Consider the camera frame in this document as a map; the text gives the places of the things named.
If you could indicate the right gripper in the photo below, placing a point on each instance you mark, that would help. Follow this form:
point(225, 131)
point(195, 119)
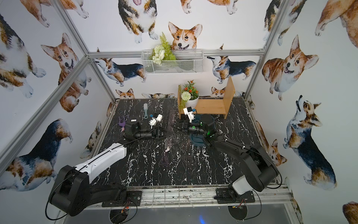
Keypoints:
point(187, 129)

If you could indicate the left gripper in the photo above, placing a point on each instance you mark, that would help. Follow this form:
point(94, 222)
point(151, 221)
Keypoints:
point(154, 133)

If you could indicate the clear straight stencil ruler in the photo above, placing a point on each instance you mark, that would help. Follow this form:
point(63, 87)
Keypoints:
point(172, 119)

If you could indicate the teal plastic storage box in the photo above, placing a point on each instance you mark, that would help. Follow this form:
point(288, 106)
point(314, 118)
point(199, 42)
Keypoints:
point(197, 140)

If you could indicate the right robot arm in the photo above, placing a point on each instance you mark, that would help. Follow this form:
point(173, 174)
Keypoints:
point(258, 170)

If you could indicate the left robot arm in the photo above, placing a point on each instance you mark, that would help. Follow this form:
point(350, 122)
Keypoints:
point(73, 191)

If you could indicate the teal cleaning brush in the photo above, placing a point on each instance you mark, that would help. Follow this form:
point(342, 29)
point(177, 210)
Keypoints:
point(145, 108)

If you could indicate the potted flower white pot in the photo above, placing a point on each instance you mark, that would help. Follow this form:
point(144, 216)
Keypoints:
point(189, 95)

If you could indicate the purple pink garden rake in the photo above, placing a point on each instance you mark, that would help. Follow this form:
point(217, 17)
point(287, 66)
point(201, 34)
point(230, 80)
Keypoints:
point(122, 122)

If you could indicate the wooden desk shelf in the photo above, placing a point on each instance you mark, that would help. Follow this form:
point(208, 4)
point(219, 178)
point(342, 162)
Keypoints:
point(217, 106)

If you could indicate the green fern white flowers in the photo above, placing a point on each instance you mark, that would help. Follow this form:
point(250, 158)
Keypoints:
point(162, 52)

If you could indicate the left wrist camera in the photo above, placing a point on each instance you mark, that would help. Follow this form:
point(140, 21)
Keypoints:
point(155, 119)

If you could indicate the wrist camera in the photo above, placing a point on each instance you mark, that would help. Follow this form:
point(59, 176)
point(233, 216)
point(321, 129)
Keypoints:
point(189, 112)
point(155, 119)

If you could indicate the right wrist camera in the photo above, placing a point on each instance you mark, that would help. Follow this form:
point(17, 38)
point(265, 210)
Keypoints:
point(189, 112)

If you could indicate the white wire wall basket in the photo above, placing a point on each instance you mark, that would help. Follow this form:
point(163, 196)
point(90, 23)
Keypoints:
point(181, 61)

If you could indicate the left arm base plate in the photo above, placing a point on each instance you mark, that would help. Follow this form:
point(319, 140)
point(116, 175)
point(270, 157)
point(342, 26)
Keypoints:
point(130, 198)

